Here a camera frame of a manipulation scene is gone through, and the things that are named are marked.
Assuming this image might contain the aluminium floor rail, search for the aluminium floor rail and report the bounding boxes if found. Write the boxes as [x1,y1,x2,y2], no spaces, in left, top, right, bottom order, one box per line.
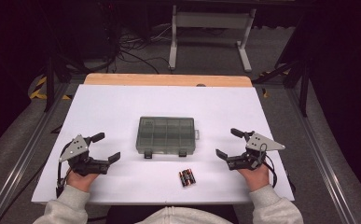
[0,83,72,224]
[285,87,360,224]

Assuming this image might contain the yellow black floor tape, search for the yellow black floor tape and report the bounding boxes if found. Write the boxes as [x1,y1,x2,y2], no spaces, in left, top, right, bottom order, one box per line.
[28,76,74,102]
[259,69,292,99]

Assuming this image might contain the white table mat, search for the white table mat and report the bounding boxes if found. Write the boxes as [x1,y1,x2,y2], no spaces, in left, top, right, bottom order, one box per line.
[31,83,296,206]

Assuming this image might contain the person's right hand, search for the person's right hand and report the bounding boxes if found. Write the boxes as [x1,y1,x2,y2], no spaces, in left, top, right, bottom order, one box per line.
[237,163,271,192]

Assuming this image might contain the white metal stand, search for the white metal stand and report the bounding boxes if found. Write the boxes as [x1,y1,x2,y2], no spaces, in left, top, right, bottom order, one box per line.
[168,4,257,73]

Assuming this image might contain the person's left hand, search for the person's left hand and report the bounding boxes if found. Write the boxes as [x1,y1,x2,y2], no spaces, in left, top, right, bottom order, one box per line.
[65,169,100,193]

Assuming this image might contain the black floor cables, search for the black floor cables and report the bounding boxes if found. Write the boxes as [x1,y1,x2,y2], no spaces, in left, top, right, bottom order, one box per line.
[106,26,174,76]

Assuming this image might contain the grey clear plastic storage box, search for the grey clear plastic storage box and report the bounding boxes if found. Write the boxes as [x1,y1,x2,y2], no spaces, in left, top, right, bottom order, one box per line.
[135,116,201,160]

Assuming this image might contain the person's grey hooded torso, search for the person's grey hooded torso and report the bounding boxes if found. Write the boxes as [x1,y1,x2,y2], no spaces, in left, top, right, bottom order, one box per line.
[134,205,236,224]

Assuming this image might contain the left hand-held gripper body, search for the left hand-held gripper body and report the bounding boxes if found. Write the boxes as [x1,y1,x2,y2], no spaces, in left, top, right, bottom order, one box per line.
[58,133,111,177]

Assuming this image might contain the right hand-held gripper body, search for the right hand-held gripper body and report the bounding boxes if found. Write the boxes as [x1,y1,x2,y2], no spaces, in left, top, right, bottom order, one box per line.
[226,130,286,172]

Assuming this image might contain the black tripod stand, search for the black tripod stand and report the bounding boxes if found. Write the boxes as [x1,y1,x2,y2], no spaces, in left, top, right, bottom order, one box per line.
[252,57,311,119]
[42,50,88,114]

